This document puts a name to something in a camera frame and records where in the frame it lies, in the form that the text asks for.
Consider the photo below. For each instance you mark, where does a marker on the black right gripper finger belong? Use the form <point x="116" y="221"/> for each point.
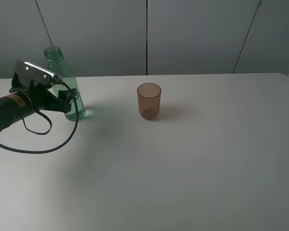
<point x="61" y="106"/>

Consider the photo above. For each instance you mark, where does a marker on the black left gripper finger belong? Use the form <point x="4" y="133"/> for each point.
<point x="67" y="94"/>

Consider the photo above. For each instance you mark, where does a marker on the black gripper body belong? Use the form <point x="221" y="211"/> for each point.
<point x="34" y="87"/>

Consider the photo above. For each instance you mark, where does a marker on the green transparent plastic bottle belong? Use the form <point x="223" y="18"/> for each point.
<point x="57" y="63"/>

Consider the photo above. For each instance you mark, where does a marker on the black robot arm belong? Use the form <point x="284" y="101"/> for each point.
<point x="14" y="107"/>

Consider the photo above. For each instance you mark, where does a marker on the pink translucent cup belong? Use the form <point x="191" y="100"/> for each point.
<point x="149" y="95"/>

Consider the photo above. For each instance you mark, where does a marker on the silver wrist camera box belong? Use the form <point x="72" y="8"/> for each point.
<point x="36" y="72"/>

